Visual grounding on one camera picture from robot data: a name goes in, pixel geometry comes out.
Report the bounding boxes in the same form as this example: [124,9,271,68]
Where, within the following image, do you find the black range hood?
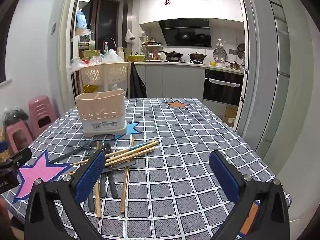
[158,18,212,48]

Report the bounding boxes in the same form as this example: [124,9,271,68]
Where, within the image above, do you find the grey checked tablecloth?
[5,97,293,240]

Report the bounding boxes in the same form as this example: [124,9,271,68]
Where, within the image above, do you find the black plastic bag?
[2,107,29,127]

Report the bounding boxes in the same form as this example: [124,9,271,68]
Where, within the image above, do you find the orange star sticker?
[164,100,190,110]

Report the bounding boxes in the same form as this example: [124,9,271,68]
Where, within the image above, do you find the green colander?
[127,54,146,63]

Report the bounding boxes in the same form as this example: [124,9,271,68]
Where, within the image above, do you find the blue patterned wooden chopstick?
[105,140,156,158]

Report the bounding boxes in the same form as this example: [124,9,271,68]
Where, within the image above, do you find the grey handled cutlery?
[108,171,119,198]
[99,172,107,199]
[87,180,96,212]

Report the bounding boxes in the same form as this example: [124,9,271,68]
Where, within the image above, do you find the black built-in oven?
[202,69,245,106]

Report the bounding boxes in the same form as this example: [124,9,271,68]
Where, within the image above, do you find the black wok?
[159,50,184,62]

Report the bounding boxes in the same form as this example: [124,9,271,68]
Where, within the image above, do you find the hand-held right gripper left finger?
[24,151,106,240]

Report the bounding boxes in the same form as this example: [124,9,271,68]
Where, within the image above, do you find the cardboard box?
[222,105,239,128]

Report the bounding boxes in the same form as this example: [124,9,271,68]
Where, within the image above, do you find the blue hanging bag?
[76,9,88,30]

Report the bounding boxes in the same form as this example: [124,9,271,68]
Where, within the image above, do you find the white hanging plastic bag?
[125,29,136,43]

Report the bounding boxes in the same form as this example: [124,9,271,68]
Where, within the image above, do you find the black hanging jacket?
[129,62,147,98]

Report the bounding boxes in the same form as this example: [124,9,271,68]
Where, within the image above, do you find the white upper cabinets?
[139,0,244,26]

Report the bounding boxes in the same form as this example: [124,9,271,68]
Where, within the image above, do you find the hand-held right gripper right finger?
[209,150,291,240]

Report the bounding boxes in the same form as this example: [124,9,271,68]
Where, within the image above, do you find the clear bag of beans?
[0,126,11,155]

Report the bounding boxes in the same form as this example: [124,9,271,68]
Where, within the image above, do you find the grey sliding door frame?
[235,0,295,160]

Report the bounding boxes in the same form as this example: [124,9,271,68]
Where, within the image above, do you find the beige plastic utensil holder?
[74,89,128,138]

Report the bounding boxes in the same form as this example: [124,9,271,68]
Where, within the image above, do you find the grey lower cabinets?
[136,63,206,98]

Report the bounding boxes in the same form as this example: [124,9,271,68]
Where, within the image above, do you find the cream perforated plastic basket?
[79,62,132,98]

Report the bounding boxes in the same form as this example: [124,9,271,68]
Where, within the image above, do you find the clear plastic bags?
[67,49,125,73]

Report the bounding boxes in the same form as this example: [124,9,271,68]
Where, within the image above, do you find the small steel saucepan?
[224,60,245,70]

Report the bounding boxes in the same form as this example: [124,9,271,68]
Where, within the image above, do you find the dark cooking pot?
[188,52,208,63]

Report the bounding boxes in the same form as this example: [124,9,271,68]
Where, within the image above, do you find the blue star sticker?
[114,122,140,141]

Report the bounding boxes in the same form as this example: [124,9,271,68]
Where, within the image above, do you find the bunch of wooden chopsticks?
[62,135,160,218]

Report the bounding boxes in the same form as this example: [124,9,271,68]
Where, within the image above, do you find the pink star sticker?
[12,149,72,204]

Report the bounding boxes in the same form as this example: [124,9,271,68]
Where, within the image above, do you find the black knife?
[101,160,137,174]

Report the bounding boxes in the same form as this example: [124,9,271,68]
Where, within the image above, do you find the round metal steamer rack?
[213,48,228,62]

